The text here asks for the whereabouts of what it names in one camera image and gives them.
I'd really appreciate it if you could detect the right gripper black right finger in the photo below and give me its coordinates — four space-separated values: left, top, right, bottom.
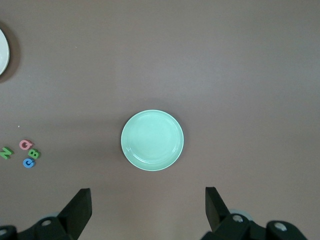
203 186 266 240

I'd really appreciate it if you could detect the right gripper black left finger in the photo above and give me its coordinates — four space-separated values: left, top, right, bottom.
17 187 93 240

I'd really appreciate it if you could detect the blue capital letter C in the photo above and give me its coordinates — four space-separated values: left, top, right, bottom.
22 158 37 169

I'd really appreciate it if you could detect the green capital letter B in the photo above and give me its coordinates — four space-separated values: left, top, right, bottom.
27 148 41 161

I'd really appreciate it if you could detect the pink-red capital letter Q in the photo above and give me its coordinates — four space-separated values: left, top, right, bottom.
19 139 34 151

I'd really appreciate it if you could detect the green capital letter N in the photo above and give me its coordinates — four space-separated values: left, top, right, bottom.
0 147 14 160

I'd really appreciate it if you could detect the mint green round plate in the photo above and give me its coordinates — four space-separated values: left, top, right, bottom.
120 109 185 172

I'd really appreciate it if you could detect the pale beige round plate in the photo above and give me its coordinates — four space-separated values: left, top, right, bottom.
0 28 11 77

